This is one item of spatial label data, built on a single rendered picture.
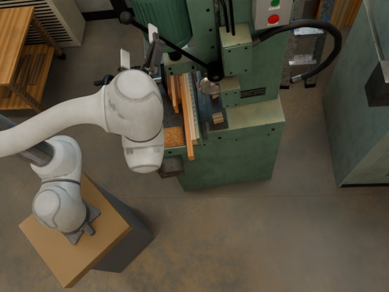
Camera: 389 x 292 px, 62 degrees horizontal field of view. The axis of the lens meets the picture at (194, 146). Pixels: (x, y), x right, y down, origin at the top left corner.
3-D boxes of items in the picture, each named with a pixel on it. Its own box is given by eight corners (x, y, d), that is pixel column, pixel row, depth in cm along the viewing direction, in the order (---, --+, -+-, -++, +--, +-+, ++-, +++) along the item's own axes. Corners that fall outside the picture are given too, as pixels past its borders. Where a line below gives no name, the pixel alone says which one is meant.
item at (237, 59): (221, 58, 114) (218, 26, 101) (247, 53, 114) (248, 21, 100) (225, 77, 111) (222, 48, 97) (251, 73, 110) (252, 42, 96)
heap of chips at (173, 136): (152, 130, 135) (150, 127, 133) (182, 126, 134) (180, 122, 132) (153, 149, 132) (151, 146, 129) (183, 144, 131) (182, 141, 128)
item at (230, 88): (219, 89, 132) (217, 70, 121) (237, 86, 131) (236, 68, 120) (223, 109, 128) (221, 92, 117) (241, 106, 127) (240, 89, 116)
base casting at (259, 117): (154, 72, 171) (149, 61, 162) (264, 53, 166) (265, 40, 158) (159, 150, 152) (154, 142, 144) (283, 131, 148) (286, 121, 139)
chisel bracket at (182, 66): (167, 65, 137) (162, 51, 129) (199, 59, 136) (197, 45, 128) (168, 79, 134) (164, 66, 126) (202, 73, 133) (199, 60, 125)
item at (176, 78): (173, 61, 148) (171, 54, 144) (178, 60, 148) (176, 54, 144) (178, 103, 139) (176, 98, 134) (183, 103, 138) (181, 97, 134)
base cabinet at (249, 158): (178, 131, 235) (153, 72, 171) (258, 118, 231) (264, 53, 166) (183, 192, 217) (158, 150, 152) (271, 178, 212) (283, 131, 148)
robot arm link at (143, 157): (162, 124, 93) (161, 99, 81) (167, 176, 86) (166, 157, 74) (124, 127, 92) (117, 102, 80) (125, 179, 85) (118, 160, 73)
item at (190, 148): (175, 38, 153) (173, 32, 150) (179, 37, 153) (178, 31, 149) (189, 160, 128) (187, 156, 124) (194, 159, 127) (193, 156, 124)
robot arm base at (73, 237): (81, 251, 142) (76, 250, 137) (46, 221, 149) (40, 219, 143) (108, 217, 147) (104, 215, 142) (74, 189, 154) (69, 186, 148)
